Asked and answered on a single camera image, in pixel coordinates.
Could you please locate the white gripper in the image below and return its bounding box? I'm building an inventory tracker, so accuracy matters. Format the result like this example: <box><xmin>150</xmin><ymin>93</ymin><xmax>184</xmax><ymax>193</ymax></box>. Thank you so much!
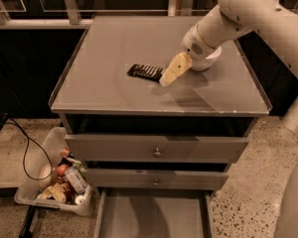
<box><xmin>159</xmin><ymin>25</ymin><xmax>216</xmax><ymax>86</ymax></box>

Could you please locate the black rxbar chocolate bar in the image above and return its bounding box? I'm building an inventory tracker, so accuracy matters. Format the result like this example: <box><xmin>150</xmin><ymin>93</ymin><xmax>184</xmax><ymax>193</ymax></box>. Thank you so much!
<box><xmin>127</xmin><ymin>63</ymin><xmax>164</xmax><ymax>82</ymax></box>

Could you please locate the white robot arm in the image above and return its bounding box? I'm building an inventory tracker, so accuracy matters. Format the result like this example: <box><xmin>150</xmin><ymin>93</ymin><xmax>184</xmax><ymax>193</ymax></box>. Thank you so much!
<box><xmin>159</xmin><ymin>0</ymin><xmax>298</xmax><ymax>238</ymax></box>

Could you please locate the grey drawer cabinet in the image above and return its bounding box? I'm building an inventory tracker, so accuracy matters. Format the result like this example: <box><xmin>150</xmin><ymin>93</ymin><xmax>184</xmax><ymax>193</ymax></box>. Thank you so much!
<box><xmin>48</xmin><ymin>15</ymin><xmax>272</xmax><ymax>238</ymax></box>

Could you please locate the grey top drawer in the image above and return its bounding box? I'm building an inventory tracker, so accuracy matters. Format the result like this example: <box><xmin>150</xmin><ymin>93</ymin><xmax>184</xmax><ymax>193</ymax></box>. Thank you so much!
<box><xmin>66</xmin><ymin>134</ymin><xmax>248</xmax><ymax>164</ymax></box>

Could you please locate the grey middle drawer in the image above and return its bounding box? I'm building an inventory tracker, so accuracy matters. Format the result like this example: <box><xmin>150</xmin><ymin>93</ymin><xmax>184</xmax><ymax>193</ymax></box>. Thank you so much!
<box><xmin>85</xmin><ymin>169</ymin><xmax>228</xmax><ymax>190</ymax></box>

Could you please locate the grey open bottom drawer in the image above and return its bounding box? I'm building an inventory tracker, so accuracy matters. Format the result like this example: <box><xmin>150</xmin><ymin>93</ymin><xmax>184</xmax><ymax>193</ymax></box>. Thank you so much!
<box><xmin>93</xmin><ymin>188</ymin><xmax>215</xmax><ymax>238</ymax></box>

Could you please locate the white ceramic bowl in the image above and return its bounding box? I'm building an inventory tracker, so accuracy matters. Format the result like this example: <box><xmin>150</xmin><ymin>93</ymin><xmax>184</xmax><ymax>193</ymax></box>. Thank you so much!
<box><xmin>192</xmin><ymin>48</ymin><xmax>222</xmax><ymax>71</ymax></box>

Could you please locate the silver can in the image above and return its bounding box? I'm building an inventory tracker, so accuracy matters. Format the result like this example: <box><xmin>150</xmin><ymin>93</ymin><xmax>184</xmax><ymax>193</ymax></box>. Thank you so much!
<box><xmin>65</xmin><ymin>167</ymin><xmax>87</xmax><ymax>194</ymax></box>

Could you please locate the clear plastic bin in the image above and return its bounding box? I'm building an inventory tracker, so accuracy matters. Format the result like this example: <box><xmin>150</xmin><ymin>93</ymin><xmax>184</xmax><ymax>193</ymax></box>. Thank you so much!
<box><xmin>14</xmin><ymin>127</ymin><xmax>92</xmax><ymax>216</ymax></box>

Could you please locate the red apple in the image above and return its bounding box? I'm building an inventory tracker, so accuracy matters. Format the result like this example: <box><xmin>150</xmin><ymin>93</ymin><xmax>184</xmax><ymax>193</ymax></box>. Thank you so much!
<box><xmin>57</xmin><ymin>165</ymin><xmax>69</xmax><ymax>177</ymax></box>

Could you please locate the yellow snack bag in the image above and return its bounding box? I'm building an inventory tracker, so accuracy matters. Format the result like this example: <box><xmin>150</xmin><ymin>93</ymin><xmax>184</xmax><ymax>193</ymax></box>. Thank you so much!
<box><xmin>38</xmin><ymin>183</ymin><xmax>72</xmax><ymax>203</ymax></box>

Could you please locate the metal railing frame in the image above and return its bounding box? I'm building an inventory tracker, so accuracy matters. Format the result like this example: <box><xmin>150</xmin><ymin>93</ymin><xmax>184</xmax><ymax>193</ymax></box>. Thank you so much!
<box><xmin>0</xmin><ymin>0</ymin><xmax>218</xmax><ymax>29</ymax></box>

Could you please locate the black cable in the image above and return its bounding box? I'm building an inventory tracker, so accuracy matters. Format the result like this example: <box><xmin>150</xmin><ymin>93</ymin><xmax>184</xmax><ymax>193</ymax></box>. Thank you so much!
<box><xmin>0</xmin><ymin>106</ymin><xmax>55</xmax><ymax>181</ymax></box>

